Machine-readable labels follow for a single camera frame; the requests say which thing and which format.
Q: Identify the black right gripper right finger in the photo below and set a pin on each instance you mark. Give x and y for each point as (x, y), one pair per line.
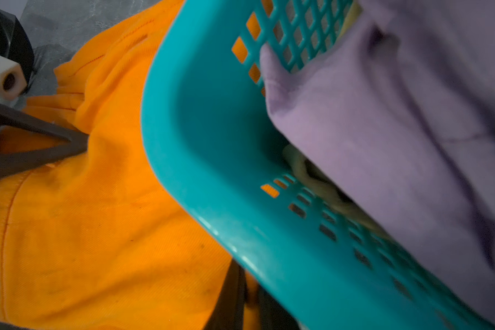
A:
(272, 315)

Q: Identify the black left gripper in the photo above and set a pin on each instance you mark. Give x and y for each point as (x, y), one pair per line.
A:
(16, 68)

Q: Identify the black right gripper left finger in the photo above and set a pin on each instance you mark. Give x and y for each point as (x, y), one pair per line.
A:
(229, 309)

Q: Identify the orange pants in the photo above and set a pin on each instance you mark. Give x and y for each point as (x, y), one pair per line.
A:
(94, 241)

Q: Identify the beige pants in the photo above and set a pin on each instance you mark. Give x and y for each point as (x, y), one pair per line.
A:
(309, 175)

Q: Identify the teal plastic basket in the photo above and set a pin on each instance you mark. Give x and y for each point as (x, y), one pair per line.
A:
(211, 144)

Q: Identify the purple pants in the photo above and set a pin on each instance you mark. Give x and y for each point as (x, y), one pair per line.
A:
(400, 115)

